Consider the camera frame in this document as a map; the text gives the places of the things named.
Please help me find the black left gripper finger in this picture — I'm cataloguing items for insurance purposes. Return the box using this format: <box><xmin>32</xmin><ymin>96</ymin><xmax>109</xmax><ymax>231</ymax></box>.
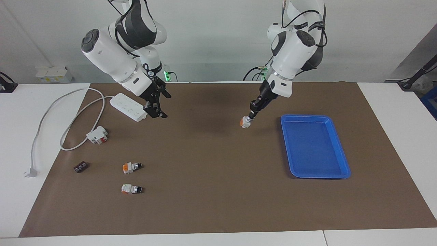
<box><xmin>253</xmin><ymin>102</ymin><xmax>266</xmax><ymax>120</ymax></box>
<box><xmin>249</xmin><ymin>99</ymin><xmax>260</xmax><ymax>119</ymax></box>

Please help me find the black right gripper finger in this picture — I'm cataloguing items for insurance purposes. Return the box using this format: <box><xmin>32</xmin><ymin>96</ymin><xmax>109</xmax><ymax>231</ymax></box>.
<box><xmin>156</xmin><ymin>79</ymin><xmax>172</xmax><ymax>100</ymax></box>
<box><xmin>142</xmin><ymin>98</ymin><xmax>168</xmax><ymax>119</ymax></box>

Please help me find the white power strip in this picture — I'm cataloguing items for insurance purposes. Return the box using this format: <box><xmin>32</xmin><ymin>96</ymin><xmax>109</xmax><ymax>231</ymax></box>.
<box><xmin>110</xmin><ymin>93</ymin><xmax>149</xmax><ymax>122</ymax></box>

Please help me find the white red circuit breaker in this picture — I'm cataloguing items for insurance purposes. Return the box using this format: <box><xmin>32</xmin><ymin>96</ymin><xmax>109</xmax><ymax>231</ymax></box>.
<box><xmin>86</xmin><ymin>125</ymin><xmax>109</xmax><ymax>145</ymax></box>

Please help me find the blue plastic tray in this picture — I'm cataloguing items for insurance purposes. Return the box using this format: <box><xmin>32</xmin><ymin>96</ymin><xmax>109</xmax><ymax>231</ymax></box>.
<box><xmin>280</xmin><ymin>114</ymin><xmax>351</xmax><ymax>179</ymax></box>

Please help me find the brown paper table mat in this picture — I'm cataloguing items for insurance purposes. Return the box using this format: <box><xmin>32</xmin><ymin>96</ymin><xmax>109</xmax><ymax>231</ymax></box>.
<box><xmin>19</xmin><ymin>81</ymin><xmax>437</xmax><ymax>238</ymax></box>

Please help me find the white cardboard box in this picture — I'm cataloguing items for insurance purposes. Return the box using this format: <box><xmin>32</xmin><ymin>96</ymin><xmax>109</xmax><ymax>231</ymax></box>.
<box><xmin>36</xmin><ymin>66</ymin><xmax>74</xmax><ymax>83</ymax></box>

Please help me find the blue crate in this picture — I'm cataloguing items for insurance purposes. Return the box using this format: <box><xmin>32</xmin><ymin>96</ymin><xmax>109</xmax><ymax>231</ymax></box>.
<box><xmin>421</xmin><ymin>87</ymin><xmax>437</xmax><ymax>120</ymax></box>

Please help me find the black base cable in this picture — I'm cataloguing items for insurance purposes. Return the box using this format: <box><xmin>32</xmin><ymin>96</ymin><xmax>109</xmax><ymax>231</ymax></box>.
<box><xmin>243</xmin><ymin>66</ymin><xmax>270</xmax><ymax>82</ymax></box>

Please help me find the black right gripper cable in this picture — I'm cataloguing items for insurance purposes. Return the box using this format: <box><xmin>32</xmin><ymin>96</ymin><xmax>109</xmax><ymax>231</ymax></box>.
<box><xmin>108</xmin><ymin>0</ymin><xmax>151</xmax><ymax>70</ymax></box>

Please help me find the green-backed selector switch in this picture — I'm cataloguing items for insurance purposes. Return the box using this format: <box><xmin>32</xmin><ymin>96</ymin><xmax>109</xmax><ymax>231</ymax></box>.
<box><xmin>121</xmin><ymin>184</ymin><xmax>144</xmax><ymax>195</ymax></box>

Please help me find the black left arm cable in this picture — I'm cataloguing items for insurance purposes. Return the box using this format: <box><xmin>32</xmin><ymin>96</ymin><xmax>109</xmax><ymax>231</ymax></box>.
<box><xmin>281</xmin><ymin>0</ymin><xmax>329</xmax><ymax>48</ymax></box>

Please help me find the white power strip cable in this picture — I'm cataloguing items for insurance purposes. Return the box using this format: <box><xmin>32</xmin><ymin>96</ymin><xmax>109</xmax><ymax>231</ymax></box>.
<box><xmin>24</xmin><ymin>88</ymin><xmax>115</xmax><ymax>178</ymax></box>

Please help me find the black clamp mount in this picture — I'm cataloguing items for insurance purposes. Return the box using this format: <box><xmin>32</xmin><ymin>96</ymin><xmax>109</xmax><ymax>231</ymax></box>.
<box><xmin>0</xmin><ymin>72</ymin><xmax>18</xmax><ymax>93</ymax></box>

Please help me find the black camera stand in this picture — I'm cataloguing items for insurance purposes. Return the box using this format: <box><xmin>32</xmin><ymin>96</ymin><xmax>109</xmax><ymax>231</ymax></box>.
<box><xmin>398</xmin><ymin>53</ymin><xmax>437</xmax><ymax>91</ymax></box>

